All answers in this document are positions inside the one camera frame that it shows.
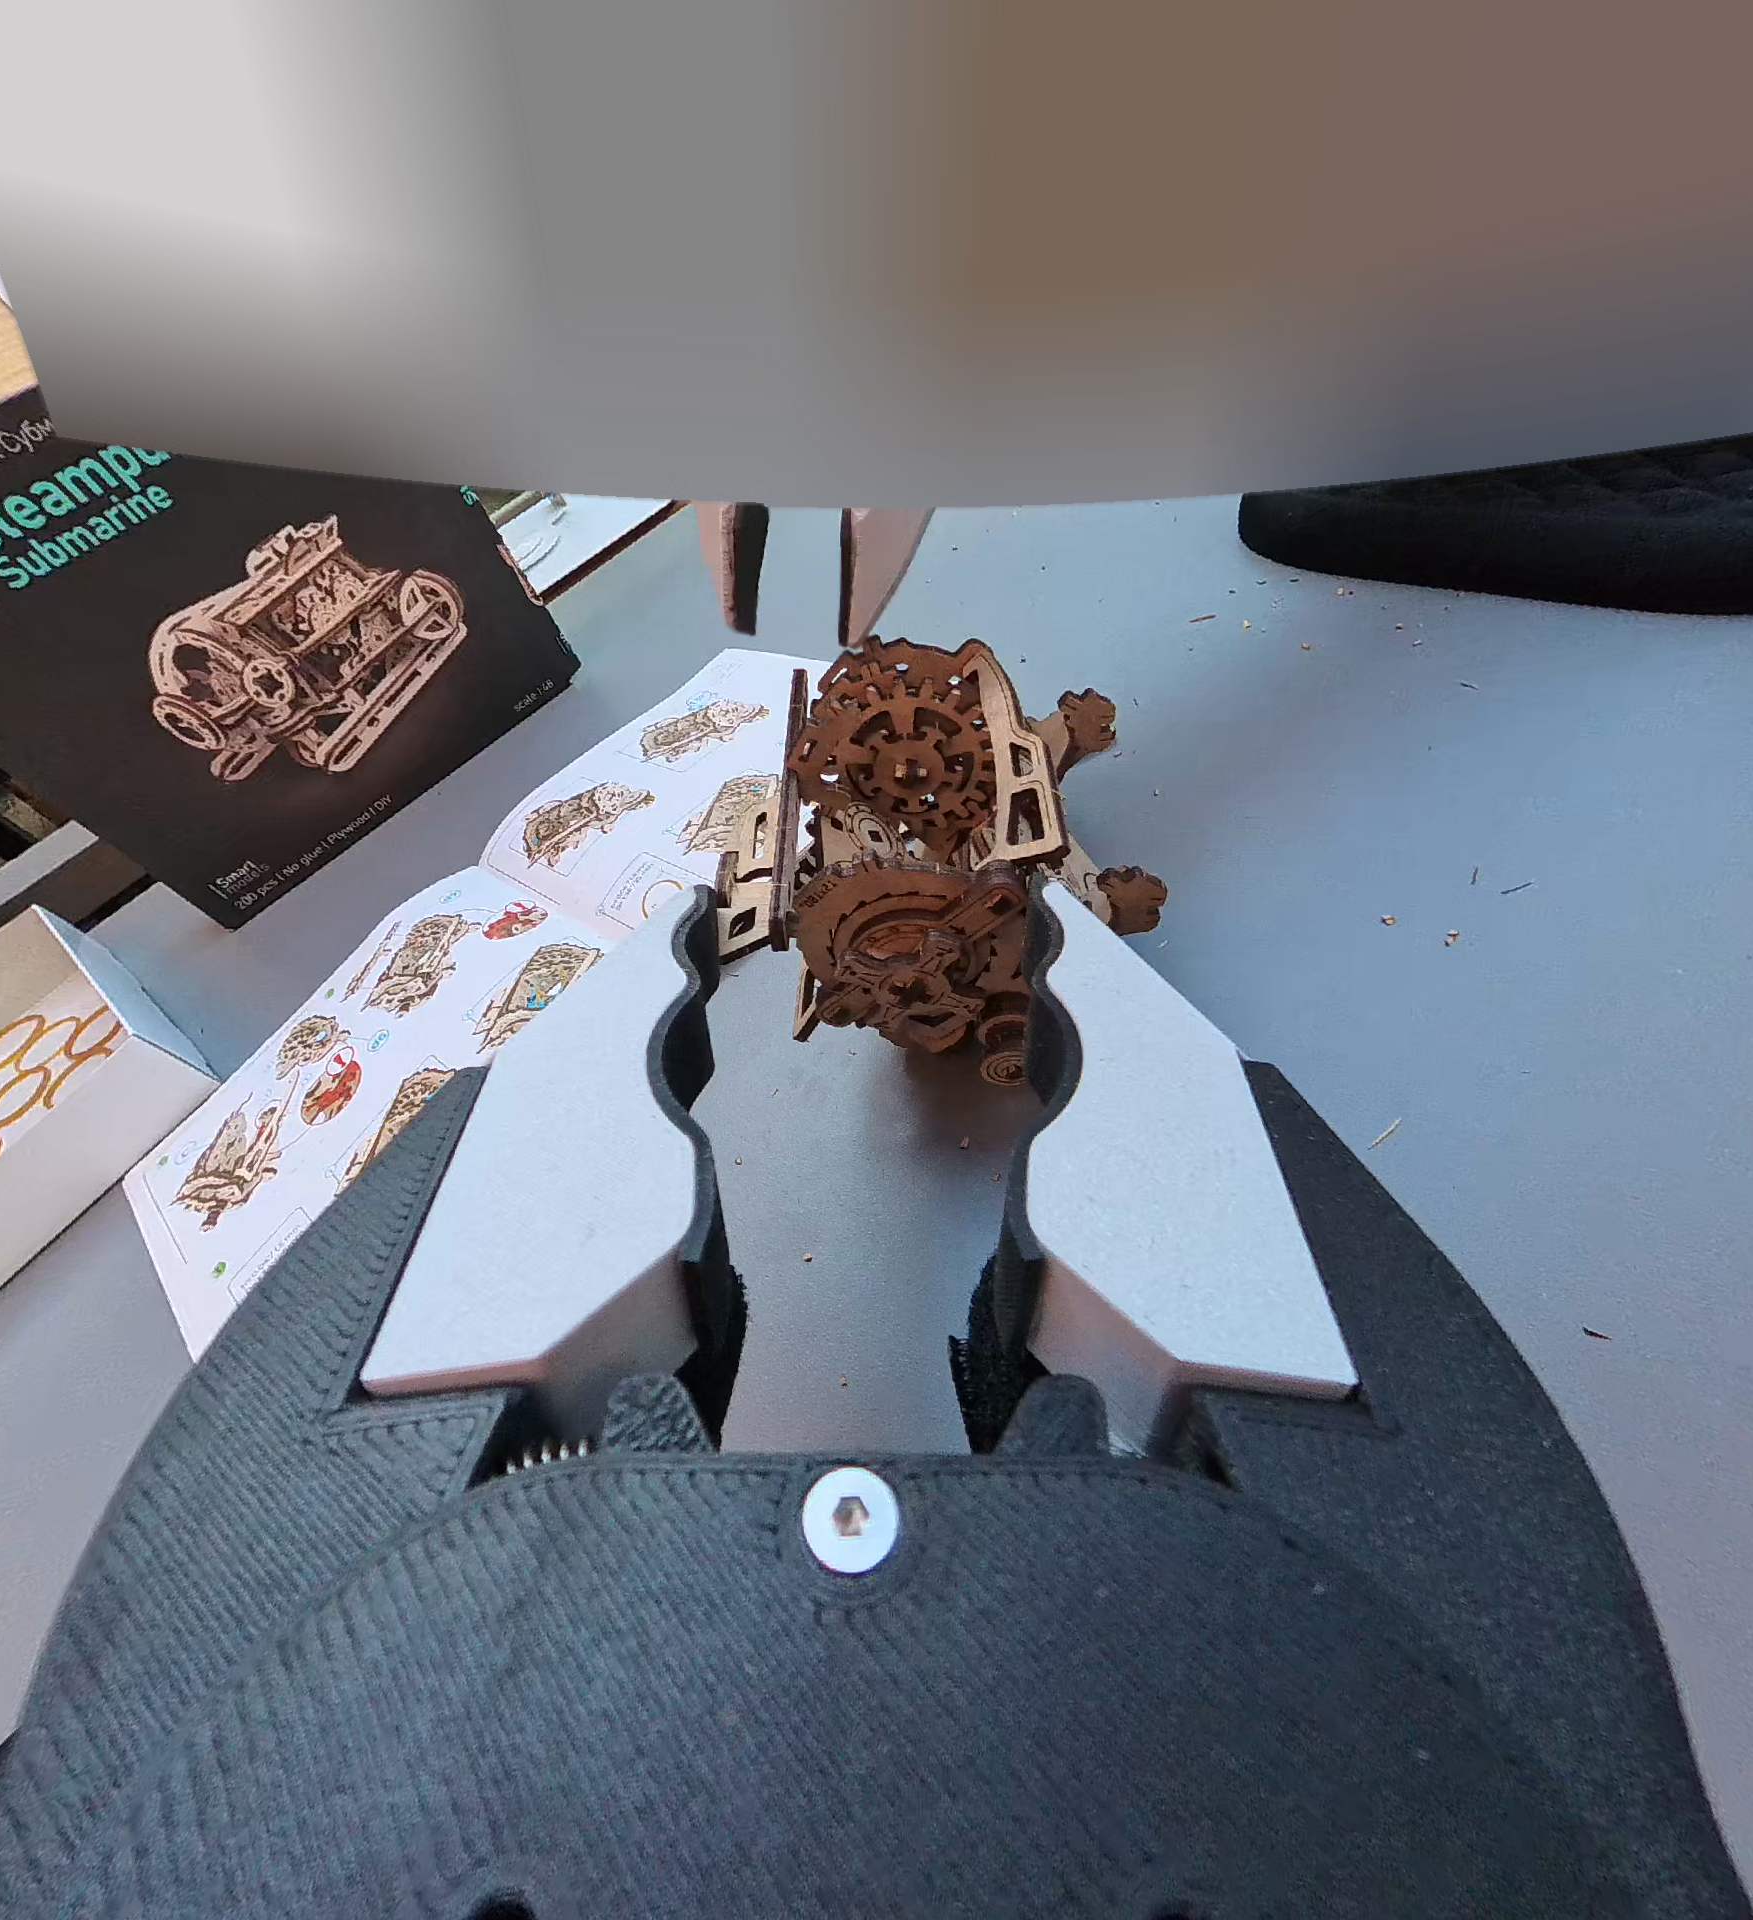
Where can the black model kit box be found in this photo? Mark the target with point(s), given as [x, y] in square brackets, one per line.
[290, 675]

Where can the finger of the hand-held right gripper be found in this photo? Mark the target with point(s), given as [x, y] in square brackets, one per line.
[725, 564]
[877, 564]

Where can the illustrated instruction booklet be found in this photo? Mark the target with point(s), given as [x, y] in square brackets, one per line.
[516, 931]

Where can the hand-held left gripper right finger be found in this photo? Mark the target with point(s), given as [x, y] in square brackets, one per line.
[1177, 1200]

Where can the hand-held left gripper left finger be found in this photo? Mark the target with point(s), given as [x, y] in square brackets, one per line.
[562, 1184]

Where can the wooden gear model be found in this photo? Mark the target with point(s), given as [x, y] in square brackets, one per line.
[922, 856]

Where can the white box with gold rings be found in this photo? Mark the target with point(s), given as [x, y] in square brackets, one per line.
[22, 1111]

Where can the white tablet stand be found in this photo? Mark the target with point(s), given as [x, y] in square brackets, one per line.
[528, 524]

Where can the black quilted pad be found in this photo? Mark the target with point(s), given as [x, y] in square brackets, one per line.
[1567, 517]

